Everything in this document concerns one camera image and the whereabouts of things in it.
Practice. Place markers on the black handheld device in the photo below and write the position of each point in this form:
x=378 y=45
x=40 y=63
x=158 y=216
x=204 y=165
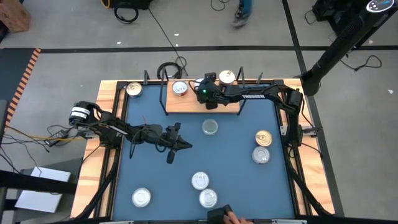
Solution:
x=216 y=214

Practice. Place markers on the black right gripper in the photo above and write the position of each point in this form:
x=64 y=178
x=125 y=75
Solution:
x=211 y=93

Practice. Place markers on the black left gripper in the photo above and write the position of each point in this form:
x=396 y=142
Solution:
x=164 y=135

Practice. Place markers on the black metal table frame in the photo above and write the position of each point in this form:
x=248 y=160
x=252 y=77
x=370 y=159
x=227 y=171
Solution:
x=120 y=84

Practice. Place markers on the brown cardboard box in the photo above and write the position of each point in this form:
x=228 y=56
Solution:
x=12 y=15

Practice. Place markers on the salmon can gold lid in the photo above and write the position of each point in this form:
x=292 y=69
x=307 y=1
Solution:
x=226 y=77
x=134 y=89
x=263 y=138

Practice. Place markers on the wooden shelf black metal frame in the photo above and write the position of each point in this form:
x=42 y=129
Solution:
x=186 y=105

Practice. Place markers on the black slanted frame strut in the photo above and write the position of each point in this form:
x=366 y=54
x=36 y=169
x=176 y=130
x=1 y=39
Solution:
x=146 y=77
x=259 y=77

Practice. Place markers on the white edge bracket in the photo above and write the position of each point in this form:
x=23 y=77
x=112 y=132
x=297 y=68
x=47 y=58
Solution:
x=116 y=222
x=289 y=222

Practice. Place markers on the small red tag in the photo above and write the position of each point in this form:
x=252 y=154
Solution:
x=143 y=119

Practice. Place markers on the person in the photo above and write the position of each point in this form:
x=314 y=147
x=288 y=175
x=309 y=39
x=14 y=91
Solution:
x=241 y=18

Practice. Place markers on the black equipment case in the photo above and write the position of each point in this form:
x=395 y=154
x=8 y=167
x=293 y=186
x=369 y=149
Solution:
x=323 y=9

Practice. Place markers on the white flat box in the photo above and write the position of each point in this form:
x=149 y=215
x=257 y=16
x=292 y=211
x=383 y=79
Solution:
x=40 y=199

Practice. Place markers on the black metal beam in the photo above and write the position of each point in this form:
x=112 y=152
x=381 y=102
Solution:
x=31 y=183

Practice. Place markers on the black power adapter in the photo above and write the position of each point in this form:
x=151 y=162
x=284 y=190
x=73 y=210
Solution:
x=57 y=137

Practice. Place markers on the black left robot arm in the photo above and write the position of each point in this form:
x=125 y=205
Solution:
x=115 y=129

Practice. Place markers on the person's hand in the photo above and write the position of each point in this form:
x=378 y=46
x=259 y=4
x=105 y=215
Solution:
x=233 y=219

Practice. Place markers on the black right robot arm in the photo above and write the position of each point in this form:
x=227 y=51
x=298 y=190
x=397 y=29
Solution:
x=253 y=96

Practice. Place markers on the black floor box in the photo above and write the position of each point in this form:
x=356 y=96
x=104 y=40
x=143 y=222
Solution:
x=130 y=3

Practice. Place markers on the black tower fan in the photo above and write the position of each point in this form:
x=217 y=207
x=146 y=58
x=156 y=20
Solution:
x=342 y=40

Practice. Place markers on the black mat orange stripes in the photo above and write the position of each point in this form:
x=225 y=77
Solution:
x=12 y=71

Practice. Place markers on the blue table mat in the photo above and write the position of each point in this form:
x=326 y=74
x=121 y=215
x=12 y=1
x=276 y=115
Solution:
x=236 y=174

